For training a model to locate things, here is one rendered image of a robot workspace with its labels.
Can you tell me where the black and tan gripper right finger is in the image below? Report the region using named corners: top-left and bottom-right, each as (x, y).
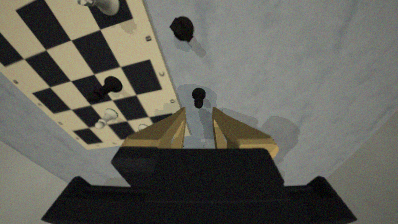
top-left (212, 107), bottom-right (279, 159)

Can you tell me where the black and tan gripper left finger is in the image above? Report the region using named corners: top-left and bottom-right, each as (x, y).
top-left (120, 107), bottom-right (186, 148)

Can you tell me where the white pawn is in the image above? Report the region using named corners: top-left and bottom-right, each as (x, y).
top-left (95, 109), bottom-right (118, 129)
top-left (138, 124), bottom-right (148, 130)

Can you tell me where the black and cream chessboard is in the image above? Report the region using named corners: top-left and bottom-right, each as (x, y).
top-left (0, 0), bottom-right (181, 150)

